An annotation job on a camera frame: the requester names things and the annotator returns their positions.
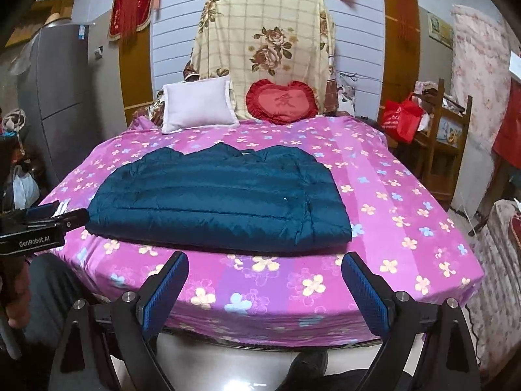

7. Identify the dark teal down jacket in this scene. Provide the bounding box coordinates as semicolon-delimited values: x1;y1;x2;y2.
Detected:
86;143;352;257

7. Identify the white plastic bag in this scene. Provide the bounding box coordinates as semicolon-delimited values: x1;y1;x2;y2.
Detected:
11;165;40;209

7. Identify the grey refrigerator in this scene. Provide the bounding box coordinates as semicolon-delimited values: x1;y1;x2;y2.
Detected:
16;21;127;188

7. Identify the wooden shelf rack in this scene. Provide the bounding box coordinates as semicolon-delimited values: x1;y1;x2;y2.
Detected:
412;79;472;210

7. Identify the white pillow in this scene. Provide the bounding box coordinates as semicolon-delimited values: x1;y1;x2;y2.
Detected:
162;75;239;134

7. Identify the red shopping bag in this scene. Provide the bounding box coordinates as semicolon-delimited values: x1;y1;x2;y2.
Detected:
379;94;424;144

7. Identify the pink floral hanging blanket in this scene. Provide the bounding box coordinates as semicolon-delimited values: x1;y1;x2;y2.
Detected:
451;5;514;153

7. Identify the red heart-shaped cushion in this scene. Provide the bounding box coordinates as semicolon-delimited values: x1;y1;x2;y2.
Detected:
246;80;319;125

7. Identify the cream rose-print folded quilt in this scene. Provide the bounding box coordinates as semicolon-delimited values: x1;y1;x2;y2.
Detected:
184;0;338;120

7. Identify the red tasselled wall banner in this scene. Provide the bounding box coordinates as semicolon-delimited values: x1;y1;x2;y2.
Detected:
108;0;160;43

